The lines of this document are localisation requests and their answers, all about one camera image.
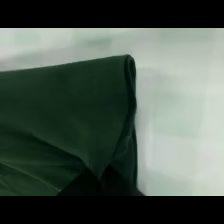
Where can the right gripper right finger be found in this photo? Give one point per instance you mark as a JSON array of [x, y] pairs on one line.
[[116, 185]]

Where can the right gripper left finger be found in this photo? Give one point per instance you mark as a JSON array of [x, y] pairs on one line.
[[83, 185]]

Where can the dark green garment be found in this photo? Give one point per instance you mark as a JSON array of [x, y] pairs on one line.
[[63, 116]]

